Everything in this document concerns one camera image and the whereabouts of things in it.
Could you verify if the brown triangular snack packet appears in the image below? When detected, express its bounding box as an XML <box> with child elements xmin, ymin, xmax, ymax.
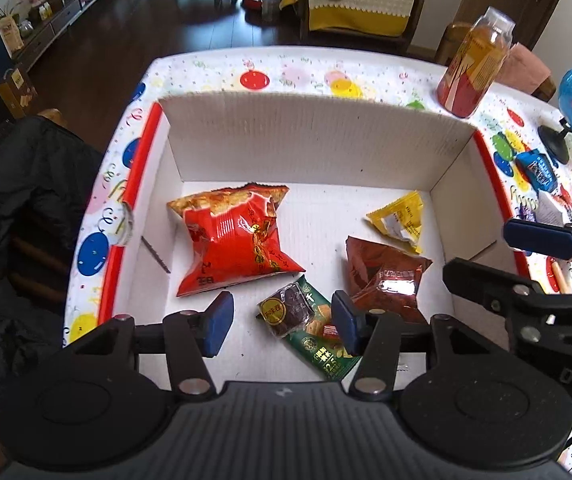
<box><xmin>344</xmin><ymin>235</ymin><xmax>433</xmax><ymax>326</ymax></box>

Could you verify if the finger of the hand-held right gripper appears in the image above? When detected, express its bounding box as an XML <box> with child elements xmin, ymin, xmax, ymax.
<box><xmin>442</xmin><ymin>257</ymin><xmax>572</xmax><ymax>362</ymax></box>
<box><xmin>503</xmin><ymin>217</ymin><xmax>572</xmax><ymax>276</ymax></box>

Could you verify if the red cardboard box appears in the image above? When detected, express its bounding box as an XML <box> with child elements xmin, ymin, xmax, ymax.
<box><xmin>97</xmin><ymin>91</ymin><xmax>532</xmax><ymax>396</ymax></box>

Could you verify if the brown paper bag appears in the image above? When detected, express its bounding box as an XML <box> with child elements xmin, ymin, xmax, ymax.
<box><xmin>0</xmin><ymin>67</ymin><xmax>38</xmax><ymax>120</ymax></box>

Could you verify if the white snack packet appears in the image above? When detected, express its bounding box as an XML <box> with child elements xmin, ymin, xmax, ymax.
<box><xmin>536</xmin><ymin>191</ymin><xmax>572</xmax><ymax>226</ymax></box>

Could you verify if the balloon print tablecloth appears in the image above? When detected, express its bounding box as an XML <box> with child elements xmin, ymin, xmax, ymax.
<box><xmin>63</xmin><ymin>45</ymin><xmax>572</xmax><ymax>480</ymax></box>

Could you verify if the low media cabinet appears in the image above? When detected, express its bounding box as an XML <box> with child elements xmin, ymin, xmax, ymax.
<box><xmin>0</xmin><ymin>0</ymin><xmax>127</xmax><ymax>73</ymax></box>

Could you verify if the large red snack packet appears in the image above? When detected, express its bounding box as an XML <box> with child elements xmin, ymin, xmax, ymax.
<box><xmin>167</xmin><ymin>183</ymin><xmax>307</xmax><ymax>298</ymax></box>

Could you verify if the wooden stick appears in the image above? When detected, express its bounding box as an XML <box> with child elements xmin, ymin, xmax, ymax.
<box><xmin>550</xmin><ymin>259</ymin><xmax>572</xmax><ymax>295</ymax></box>

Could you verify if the black jacket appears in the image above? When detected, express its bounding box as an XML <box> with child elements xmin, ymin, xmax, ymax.
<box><xmin>0</xmin><ymin>115</ymin><xmax>104</xmax><ymax>406</ymax></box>

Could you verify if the wooden chair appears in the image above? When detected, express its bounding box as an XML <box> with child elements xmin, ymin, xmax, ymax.
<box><xmin>435</xmin><ymin>22</ymin><xmax>557</xmax><ymax>103</ymax></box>

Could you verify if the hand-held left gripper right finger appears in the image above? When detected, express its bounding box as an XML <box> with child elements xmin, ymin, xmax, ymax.
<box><xmin>332</xmin><ymin>290</ymin><xmax>473</xmax><ymax>402</ymax></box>

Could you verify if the torn wrapper strip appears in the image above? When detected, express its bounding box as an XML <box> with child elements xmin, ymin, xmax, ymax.
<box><xmin>141</xmin><ymin>236</ymin><xmax>172</xmax><ymax>275</ymax></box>

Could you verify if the yellow triangular snack packet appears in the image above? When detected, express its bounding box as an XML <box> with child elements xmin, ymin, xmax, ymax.
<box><xmin>366</xmin><ymin>190</ymin><xmax>425</xmax><ymax>255</ymax></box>

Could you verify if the blue snack packet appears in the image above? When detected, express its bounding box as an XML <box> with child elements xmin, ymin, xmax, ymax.
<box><xmin>515</xmin><ymin>149</ymin><xmax>559</xmax><ymax>193</ymax></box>

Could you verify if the dark round cake packet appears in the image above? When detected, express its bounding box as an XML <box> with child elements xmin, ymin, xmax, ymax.
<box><xmin>257</xmin><ymin>282</ymin><xmax>317</xmax><ymax>338</ymax></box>

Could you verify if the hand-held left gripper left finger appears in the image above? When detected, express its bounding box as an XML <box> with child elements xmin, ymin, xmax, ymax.
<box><xmin>73</xmin><ymin>291</ymin><xmax>237</xmax><ymax>402</ymax></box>

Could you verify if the green snack packet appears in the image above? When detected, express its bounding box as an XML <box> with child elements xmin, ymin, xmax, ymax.
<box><xmin>283</xmin><ymin>275</ymin><xmax>364</xmax><ymax>381</ymax></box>

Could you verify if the orange juice bottle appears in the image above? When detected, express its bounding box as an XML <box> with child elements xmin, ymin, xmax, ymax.
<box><xmin>436</xmin><ymin>6</ymin><xmax>517</xmax><ymax>120</ymax></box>

